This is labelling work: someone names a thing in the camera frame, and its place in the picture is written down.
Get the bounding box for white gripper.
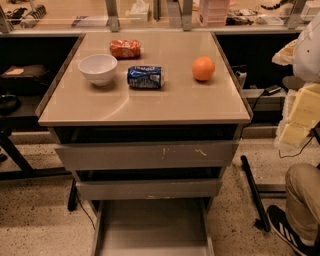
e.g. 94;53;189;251
272;40;320;151

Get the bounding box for blue pepsi can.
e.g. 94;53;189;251
127;66;164;89

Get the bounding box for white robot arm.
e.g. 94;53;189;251
272;13;320;150

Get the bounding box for top drawer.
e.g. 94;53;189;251
55;140;238;171

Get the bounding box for middle drawer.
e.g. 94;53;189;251
76;179;222;200

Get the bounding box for beige drawer cabinet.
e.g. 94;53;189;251
35;30;254;256

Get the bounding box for open bottom drawer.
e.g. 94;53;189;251
90;198;215;256

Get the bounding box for black power adapter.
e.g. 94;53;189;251
263;85;281;96

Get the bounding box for orange fruit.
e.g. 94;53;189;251
192;56;215;81

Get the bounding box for person leg khaki trousers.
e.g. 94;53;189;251
285;163;320;243

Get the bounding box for pink stacked box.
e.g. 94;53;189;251
198;0;230;26

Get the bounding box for black sneaker white stripes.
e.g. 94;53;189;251
267;205;318;256

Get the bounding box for black table leg bar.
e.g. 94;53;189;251
240;155;271;232

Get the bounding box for tissue box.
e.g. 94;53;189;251
129;0;150;22

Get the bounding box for orange snack bag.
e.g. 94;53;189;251
109;40;141;59

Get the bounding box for white bowl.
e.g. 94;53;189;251
78;54;118;86

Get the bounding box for black bag on shelf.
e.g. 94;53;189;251
0;64;51;96

